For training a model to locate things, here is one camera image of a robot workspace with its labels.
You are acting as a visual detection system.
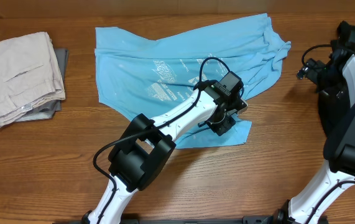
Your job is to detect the folded beige trousers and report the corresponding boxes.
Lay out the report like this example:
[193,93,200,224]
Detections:
[0,31,67,129]

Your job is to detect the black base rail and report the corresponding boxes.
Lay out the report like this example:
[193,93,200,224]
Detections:
[52,215,290,224]

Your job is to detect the folded grey garment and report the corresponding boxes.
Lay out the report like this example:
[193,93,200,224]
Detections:
[0,47,70,128]

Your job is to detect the black garment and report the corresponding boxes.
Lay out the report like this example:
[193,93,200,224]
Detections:
[316,21,355,134]

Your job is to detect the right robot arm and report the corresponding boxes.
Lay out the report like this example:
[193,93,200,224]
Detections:
[263,21,355,223]

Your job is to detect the light blue t-shirt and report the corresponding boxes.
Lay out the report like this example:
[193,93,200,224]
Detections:
[95,14,292,149]

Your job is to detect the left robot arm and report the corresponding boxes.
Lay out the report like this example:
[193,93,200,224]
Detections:
[81,72,247,224]

